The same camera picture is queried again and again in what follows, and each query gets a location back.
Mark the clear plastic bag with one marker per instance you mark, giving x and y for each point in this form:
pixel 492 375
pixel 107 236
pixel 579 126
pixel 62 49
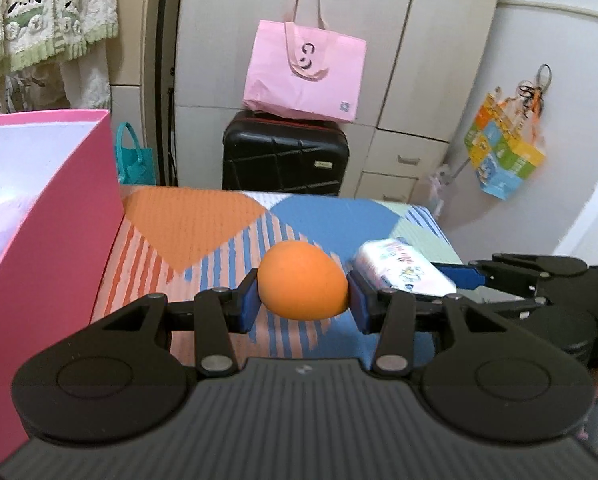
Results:
pixel 441 185

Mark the white tissue packet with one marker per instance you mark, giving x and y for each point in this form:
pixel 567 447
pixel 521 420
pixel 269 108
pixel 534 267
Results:
pixel 404 270

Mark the orange ribbon bundle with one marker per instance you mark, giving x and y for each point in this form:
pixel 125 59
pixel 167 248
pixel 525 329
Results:
pixel 529 100

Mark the pink tote bag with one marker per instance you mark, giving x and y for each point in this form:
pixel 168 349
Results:
pixel 299 85

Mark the colourful paper bag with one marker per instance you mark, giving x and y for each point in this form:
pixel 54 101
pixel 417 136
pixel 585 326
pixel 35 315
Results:
pixel 504 155

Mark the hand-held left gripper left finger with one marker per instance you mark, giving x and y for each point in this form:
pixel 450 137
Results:
pixel 249 305

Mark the pink cardboard box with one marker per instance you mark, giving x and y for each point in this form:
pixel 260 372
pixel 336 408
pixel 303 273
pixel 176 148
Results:
pixel 54 260

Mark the grey wardrobe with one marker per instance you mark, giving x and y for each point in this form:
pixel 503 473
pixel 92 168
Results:
pixel 394 60

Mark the black clothes rack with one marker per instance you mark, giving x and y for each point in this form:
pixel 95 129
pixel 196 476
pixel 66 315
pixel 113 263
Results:
pixel 168 60

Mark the orange makeup sponge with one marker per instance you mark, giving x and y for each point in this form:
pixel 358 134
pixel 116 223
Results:
pixel 301 280

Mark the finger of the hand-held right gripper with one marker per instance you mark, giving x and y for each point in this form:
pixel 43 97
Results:
pixel 529 305
pixel 459 276

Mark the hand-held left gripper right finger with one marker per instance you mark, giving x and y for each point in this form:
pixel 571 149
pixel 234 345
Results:
pixel 361 305

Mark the beige cabinet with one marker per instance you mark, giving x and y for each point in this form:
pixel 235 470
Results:
pixel 134 35

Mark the black suitcase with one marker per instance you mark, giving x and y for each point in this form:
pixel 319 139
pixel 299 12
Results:
pixel 279 160

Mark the teal bag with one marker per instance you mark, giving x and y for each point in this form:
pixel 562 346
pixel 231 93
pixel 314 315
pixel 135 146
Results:
pixel 134 165

